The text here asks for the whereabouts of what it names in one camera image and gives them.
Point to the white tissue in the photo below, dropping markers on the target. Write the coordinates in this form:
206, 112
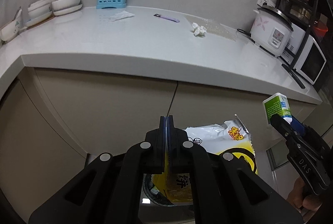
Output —
199, 29

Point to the blue patterned plate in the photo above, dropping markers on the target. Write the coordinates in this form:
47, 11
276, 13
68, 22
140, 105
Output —
37, 21

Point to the clear plastic wrapper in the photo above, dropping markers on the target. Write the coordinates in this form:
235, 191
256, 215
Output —
119, 16

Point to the white bowl with green mark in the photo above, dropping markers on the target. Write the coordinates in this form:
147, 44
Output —
10, 30

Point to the clear bubble wrap sheet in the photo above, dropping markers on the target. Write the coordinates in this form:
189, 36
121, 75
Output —
218, 27

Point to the black metal kitchen rack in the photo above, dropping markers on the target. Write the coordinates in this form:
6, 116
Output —
316, 5

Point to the beige kitchen cabinet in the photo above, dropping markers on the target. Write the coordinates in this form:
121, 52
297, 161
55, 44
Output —
91, 109

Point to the large white bowl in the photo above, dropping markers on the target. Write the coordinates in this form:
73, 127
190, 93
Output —
66, 3

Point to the small white bowl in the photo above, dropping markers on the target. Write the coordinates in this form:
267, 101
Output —
40, 9
40, 14
39, 3

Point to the metal spoon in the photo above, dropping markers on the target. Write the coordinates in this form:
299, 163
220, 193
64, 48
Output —
17, 14

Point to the white bottle with green label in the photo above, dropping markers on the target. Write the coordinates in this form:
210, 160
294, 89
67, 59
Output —
274, 107

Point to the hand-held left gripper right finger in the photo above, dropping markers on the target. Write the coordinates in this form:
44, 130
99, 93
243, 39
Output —
173, 146

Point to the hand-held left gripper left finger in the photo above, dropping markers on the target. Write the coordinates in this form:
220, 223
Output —
160, 146

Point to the yellow and white snack packet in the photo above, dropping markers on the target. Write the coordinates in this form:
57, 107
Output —
221, 138

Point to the steel cooking pot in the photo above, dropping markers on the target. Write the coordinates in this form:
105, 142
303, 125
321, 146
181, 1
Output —
299, 12

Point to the red plastic basin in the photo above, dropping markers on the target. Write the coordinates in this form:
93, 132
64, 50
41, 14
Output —
320, 29

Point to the white plate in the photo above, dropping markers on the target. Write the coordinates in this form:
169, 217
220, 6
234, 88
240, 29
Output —
74, 11

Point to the person's right hand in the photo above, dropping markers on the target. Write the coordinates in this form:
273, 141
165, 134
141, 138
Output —
299, 198

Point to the white rice cooker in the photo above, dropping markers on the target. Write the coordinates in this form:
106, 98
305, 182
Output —
270, 31

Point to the white microwave oven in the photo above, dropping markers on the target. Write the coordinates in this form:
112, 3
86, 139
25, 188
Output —
309, 57

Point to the purple black small tool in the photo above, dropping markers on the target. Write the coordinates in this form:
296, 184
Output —
167, 17

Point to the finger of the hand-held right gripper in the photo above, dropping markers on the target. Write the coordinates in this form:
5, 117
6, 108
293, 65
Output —
283, 130
299, 126

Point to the black mesh trash bin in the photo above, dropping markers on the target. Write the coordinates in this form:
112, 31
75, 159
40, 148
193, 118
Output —
148, 190

